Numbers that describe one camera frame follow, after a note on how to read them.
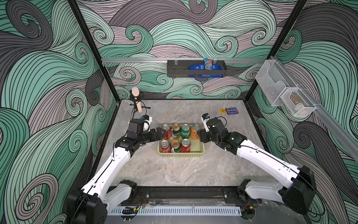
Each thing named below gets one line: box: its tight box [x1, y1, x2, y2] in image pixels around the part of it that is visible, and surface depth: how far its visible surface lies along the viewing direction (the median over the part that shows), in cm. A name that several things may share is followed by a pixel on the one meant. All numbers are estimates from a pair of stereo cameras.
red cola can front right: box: [180, 138, 192, 153], surface depth 84 cm
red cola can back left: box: [161, 123, 173, 140], surface depth 92 cm
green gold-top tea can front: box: [171, 140, 180, 154], surface depth 83 cm
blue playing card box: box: [225, 106, 240, 116], surface depth 113 cm
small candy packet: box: [203, 57, 214, 71], surface depth 92 cm
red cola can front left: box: [159, 139, 171, 153], surface depth 83 cm
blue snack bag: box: [188, 63, 224, 78], surface depth 94 cm
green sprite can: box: [180, 123, 191, 140], surface depth 91 cm
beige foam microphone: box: [131, 86, 143, 113], surface depth 89 cm
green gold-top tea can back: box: [172, 123, 181, 140], surface depth 92 cm
